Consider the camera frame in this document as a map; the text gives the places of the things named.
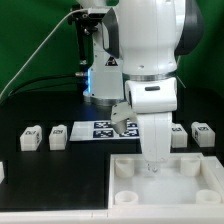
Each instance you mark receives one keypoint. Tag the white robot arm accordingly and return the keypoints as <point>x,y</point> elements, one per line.
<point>135,44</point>

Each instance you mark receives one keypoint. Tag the white marker sheet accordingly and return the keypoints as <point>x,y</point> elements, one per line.
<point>101,130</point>

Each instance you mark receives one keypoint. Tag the black camera on stand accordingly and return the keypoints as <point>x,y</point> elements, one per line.
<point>83,33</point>

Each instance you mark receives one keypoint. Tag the white square tabletop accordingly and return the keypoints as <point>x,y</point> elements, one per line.
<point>179,182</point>

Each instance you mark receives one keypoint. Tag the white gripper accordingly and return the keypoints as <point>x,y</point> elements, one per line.
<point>155,137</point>

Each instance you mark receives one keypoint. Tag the white part left edge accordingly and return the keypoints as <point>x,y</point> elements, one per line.
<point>2,175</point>

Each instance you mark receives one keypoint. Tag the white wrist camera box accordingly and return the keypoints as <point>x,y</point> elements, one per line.
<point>120,113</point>

